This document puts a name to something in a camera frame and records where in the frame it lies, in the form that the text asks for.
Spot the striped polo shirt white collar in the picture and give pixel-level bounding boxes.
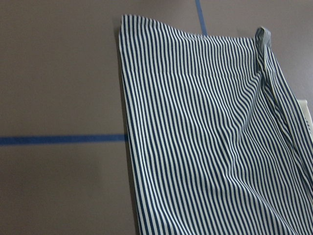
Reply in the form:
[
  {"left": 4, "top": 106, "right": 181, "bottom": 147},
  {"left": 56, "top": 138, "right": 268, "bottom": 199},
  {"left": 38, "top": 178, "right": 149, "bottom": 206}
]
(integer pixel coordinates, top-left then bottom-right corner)
[{"left": 119, "top": 15, "right": 313, "bottom": 235}]

